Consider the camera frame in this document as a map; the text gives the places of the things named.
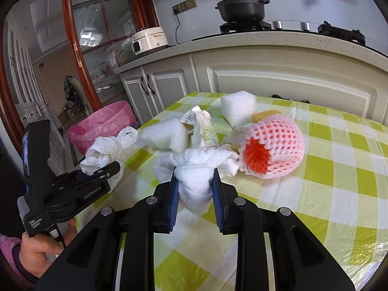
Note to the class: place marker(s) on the white kitchen cabinets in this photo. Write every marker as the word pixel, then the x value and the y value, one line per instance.
pixel 272 75

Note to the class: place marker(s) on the white plastic bag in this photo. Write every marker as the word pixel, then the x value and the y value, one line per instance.
pixel 103 151

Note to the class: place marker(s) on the gold wall outlet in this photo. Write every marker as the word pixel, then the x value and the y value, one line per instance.
pixel 185 5

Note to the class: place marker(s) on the bin with pink bag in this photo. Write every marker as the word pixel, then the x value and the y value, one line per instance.
pixel 100 124

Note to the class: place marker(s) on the person's left forearm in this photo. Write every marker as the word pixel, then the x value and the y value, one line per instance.
pixel 12 257

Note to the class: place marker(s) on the cube-shaped white foam block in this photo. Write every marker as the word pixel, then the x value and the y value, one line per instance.
pixel 238 107

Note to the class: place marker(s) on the silver hob knob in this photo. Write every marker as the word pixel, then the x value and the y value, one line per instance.
pixel 277 25
pixel 305 26

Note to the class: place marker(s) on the yellow sponge piece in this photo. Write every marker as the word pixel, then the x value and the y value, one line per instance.
pixel 263 116

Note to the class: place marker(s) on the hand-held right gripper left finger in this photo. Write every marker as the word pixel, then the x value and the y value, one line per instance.
pixel 171 203

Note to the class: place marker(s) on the white drawer cabinet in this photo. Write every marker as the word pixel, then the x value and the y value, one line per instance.
pixel 27 103

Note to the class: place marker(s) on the crumpled printed paper wrapper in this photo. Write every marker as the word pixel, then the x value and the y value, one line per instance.
pixel 203 130

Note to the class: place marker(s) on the speckled kitchen countertop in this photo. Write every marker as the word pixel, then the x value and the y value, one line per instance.
pixel 272 44

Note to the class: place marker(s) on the black cast iron pot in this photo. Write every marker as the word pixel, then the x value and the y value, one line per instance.
pixel 242 7

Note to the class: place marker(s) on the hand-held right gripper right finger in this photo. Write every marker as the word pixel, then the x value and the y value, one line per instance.
pixel 217 203

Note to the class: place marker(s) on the wood-framed glass door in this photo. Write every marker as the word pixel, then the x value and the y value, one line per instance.
pixel 69 36

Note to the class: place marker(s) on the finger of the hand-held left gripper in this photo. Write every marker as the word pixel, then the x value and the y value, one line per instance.
pixel 100 171
pixel 88 195

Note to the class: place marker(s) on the person's left hand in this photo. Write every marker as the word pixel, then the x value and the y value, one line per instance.
pixel 35 251

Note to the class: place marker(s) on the wedge-shaped white foam block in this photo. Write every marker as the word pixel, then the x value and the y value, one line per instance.
pixel 165 135

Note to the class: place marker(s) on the crumpled beige paper scrap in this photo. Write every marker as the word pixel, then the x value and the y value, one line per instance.
pixel 232 137

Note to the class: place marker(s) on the pink foam fruit net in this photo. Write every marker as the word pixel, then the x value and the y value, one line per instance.
pixel 282 139

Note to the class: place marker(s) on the white paper towel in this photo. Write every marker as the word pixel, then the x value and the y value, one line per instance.
pixel 194 175

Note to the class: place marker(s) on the green checked tablecloth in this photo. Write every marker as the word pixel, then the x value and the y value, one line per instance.
pixel 333 188

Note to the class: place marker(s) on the black gas hob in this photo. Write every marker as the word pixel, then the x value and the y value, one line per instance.
pixel 339 33

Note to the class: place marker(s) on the white rice cooker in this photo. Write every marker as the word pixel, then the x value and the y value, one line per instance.
pixel 151 39

